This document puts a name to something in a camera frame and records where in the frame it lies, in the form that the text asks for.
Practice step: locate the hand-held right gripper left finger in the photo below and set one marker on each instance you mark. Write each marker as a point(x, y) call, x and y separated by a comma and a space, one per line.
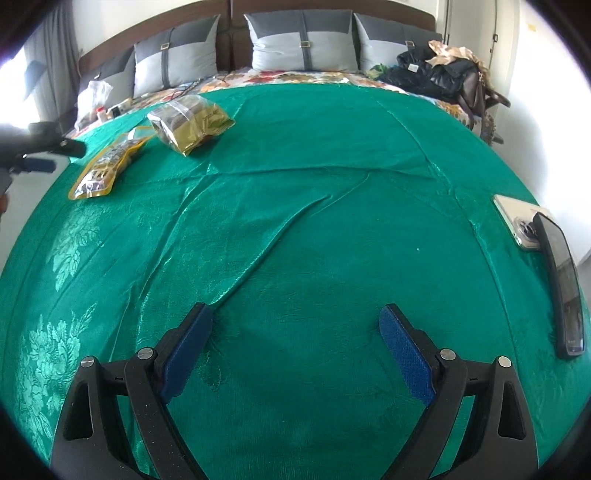
point(187, 350)

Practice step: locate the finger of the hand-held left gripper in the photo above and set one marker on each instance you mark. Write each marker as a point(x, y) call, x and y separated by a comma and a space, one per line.
point(60, 143)
point(39, 165)

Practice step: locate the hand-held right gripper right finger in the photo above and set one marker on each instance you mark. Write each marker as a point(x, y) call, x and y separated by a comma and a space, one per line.
point(406, 355)

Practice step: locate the yellow packet with clear window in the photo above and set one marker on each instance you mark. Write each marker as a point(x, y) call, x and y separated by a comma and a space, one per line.
point(108, 168)

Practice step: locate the olive clear snack bag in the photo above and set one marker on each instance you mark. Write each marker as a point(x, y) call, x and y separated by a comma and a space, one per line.
point(189, 124)

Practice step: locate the white bottle with red cap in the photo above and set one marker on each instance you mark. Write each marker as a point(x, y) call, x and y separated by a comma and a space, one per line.
point(99, 115)

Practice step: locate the clear plastic bag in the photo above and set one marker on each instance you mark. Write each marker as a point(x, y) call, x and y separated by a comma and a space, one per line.
point(94, 94)

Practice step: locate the white power strip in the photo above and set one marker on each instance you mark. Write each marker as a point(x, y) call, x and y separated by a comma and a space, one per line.
point(117, 109)

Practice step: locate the grey curtain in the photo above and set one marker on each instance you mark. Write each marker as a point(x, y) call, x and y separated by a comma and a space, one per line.
point(60, 60)

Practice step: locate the grey two-tone pillow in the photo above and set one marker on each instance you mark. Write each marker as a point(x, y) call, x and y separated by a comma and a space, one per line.
point(178, 60)
point(300, 41)
point(392, 39)
point(108, 74)

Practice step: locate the brown headboard panel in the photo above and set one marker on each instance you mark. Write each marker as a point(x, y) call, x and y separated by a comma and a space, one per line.
point(332, 7)
point(152, 27)

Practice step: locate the black remote control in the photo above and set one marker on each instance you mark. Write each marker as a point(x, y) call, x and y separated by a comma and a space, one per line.
point(561, 286)

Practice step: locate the gold smartphone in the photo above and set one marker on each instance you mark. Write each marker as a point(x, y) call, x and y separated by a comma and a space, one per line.
point(519, 221)

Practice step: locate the green satin blanket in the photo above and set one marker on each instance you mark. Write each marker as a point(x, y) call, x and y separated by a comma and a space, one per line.
point(300, 207)

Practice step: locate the brown handbag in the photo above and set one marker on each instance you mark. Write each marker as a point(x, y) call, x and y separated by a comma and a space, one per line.
point(485, 106)

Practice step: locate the green patterned cloth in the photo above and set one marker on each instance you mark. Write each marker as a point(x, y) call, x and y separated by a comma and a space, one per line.
point(379, 69)

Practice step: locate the white door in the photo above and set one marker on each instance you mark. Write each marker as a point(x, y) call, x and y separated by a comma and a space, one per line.
point(471, 23)

